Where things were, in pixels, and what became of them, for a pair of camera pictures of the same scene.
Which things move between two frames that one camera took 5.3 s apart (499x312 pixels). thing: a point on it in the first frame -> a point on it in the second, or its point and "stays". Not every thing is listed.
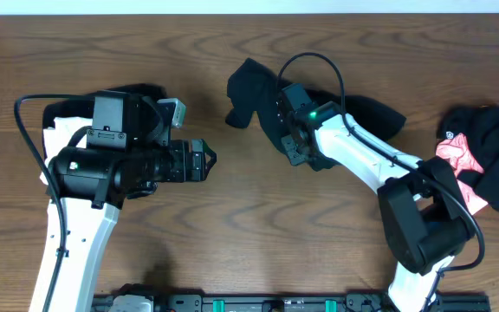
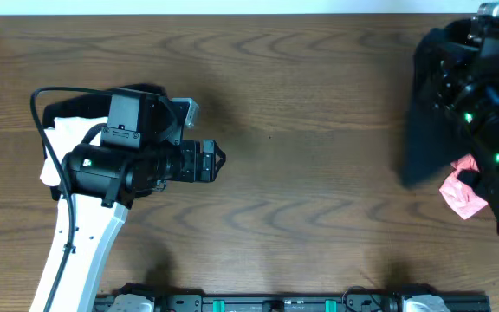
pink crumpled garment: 455,149 stays
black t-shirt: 253,89 -> 435,139
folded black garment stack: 84,107 stays
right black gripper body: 289,145 -> 425,116
